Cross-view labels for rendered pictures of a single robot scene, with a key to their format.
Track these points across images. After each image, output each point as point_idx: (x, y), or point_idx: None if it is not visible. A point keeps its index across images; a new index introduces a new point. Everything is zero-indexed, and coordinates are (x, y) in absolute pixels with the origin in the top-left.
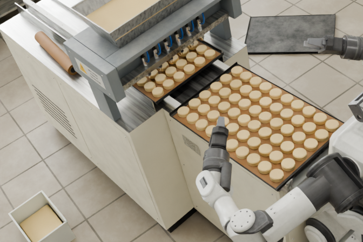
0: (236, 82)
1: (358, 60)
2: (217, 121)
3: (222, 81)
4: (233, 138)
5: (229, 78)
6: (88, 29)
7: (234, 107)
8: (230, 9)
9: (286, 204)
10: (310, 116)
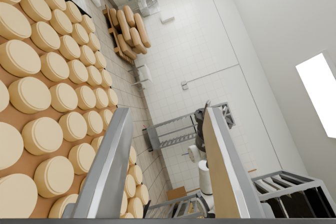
0: (84, 34)
1: (203, 150)
2: (231, 137)
3: (69, 8)
4: (9, 120)
5: (79, 18)
6: None
7: (64, 60)
8: None
9: None
10: (129, 164)
